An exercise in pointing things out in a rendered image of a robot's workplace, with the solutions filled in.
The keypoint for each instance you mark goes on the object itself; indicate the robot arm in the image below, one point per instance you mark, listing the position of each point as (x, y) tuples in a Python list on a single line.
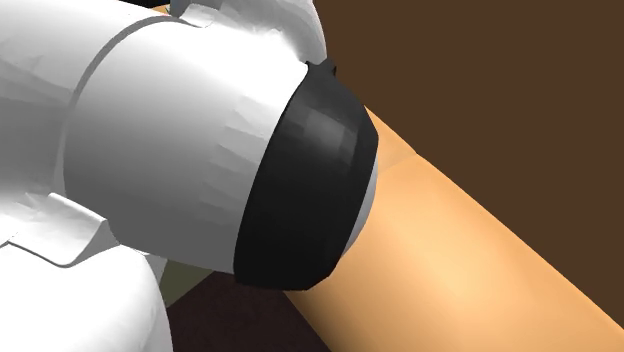
[(161, 146)]

